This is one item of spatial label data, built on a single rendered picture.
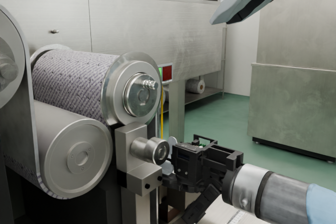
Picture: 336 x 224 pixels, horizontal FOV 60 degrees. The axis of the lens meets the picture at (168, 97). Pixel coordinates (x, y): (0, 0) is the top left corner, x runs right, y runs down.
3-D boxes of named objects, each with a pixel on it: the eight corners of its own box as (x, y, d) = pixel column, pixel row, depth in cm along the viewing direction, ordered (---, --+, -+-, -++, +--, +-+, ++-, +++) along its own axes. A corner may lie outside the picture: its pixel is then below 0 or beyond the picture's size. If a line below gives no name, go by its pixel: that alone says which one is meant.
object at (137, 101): (127, 122, 48) (127, 76, 46) (119, 119, 49) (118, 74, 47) (157, 112, 53) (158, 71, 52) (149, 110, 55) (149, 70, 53)
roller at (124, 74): (116, 136, 48) (111, 66, 44) (36, 107, 63) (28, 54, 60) (161, 117, 56) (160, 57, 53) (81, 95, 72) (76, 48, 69)
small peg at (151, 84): (159, 81, 48) (158, 90, 48) (147, 79, 50) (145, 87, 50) (154, 80, 47) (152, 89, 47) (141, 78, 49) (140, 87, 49)
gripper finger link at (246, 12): (221, -5, 42) (268, -60, 36) (243, 27, 41) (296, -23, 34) (207, -4, 40) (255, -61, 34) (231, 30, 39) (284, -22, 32)
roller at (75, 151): (49, 213, 41) (39, 132, 37) (-22, 159, 56) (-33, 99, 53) (115, 178, 50) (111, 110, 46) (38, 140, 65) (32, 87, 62)
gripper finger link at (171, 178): (159, 161, 58) (199, 172, 54) (159, 169, 58) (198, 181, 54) (145, 172, 54) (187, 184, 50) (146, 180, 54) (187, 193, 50)
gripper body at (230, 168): (192, 132, 57) (250, 149, 50) (191, 172, 60) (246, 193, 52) (167, 145, 52) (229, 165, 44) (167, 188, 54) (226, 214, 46)
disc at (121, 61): (104, 147, 47) (97, 55, 43) (102, 146, 48) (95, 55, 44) (163, 122, 58) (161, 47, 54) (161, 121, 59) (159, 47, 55)
